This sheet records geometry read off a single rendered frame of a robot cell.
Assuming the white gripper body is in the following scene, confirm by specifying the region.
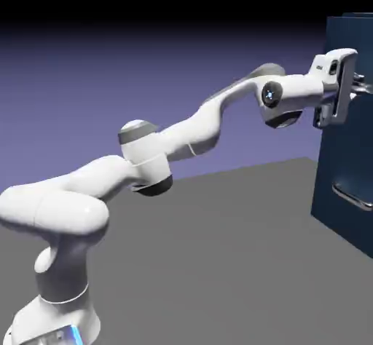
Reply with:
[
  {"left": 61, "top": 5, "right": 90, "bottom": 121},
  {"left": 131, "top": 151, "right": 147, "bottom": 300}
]
[{"left": 330, "top": 48, "right": 358, "bottom": 125}]

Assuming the curved silver drawer handle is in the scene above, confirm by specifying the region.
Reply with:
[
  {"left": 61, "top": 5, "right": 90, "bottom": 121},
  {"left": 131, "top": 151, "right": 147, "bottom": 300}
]
[
  {"left": 350, "top": 82, "right": 373, "bottom": 95},
  {"left": 331, "top": 181, "right": 373, "bottom": 213}
]

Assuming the dark blue drawer front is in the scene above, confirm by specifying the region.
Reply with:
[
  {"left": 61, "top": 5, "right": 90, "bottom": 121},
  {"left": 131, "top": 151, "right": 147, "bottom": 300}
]
[
  {"left": 318, "top": 16, "right": 373, "bottom": 148},
  {"left": 310, "top": 123, "right": 373, "bottom": 260}
]

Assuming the dark blue cabinet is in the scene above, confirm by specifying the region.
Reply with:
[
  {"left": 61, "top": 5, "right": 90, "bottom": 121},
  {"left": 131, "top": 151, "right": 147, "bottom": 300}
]
[{"left": 310, "top": 12, "right": 373, "bottom": 261}]

